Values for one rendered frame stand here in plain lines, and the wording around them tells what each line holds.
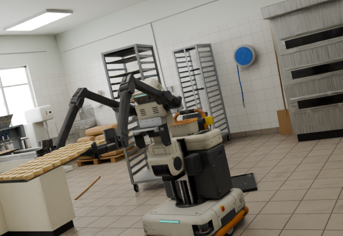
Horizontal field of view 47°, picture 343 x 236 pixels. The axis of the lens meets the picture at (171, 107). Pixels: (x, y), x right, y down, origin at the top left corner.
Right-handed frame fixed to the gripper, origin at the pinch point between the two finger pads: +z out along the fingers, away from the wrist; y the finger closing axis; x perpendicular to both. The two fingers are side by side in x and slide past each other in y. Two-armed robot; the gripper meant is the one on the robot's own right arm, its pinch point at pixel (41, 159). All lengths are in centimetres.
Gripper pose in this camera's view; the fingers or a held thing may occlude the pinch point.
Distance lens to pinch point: 254.3
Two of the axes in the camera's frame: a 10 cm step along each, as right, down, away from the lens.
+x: 9.5, -2.7, 1.3
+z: 1.5, 0.6, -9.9
